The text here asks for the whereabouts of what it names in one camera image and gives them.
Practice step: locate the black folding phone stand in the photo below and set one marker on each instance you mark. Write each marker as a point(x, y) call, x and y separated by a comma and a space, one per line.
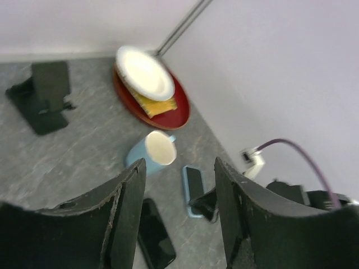
point(40, 99)

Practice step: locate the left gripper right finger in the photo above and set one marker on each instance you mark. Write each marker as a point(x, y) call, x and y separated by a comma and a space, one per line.
point(264, 230)

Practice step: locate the black phone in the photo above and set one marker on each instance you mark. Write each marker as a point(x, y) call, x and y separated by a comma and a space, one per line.
point(153, 237)

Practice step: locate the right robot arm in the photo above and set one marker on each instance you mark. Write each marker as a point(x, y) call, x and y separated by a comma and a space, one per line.
point(316, 199)

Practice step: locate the light blue mug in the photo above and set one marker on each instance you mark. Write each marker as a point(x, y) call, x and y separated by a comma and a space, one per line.
point(158, 150)

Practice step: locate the red round tray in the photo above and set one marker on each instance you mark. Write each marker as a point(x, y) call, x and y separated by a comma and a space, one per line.
point(170, 120)

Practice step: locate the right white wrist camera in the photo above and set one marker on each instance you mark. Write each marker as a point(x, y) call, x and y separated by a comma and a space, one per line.
point(254, 162)

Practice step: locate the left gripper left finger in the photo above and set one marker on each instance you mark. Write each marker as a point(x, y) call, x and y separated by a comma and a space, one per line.
point(97, 229)

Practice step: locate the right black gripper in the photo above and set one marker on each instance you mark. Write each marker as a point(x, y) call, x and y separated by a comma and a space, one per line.
point(207, 205)

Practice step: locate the white paper plate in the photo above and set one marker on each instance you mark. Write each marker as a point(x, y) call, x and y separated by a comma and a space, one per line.
point(144, 73)

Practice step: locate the yellow sponge cloth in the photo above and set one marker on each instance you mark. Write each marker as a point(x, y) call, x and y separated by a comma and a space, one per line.
point(152, 107)

